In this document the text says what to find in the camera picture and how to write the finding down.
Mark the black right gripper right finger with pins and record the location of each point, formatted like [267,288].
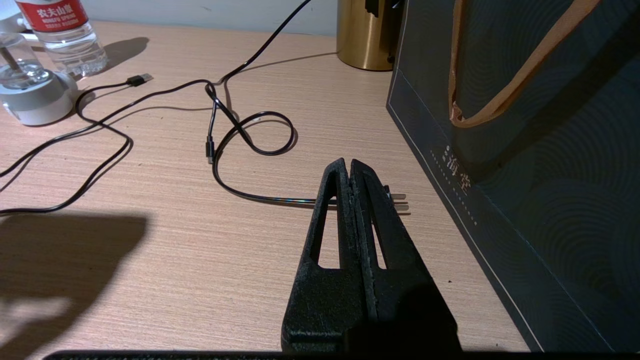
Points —
[400,280]

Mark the gold desk lamp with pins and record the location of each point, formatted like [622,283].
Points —
[360,35]

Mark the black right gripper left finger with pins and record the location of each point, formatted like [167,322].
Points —
[325,300]

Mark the red capped water bottle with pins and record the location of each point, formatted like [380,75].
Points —
[67,42]

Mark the clear dome grey base gadget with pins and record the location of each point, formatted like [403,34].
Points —
[32,97]

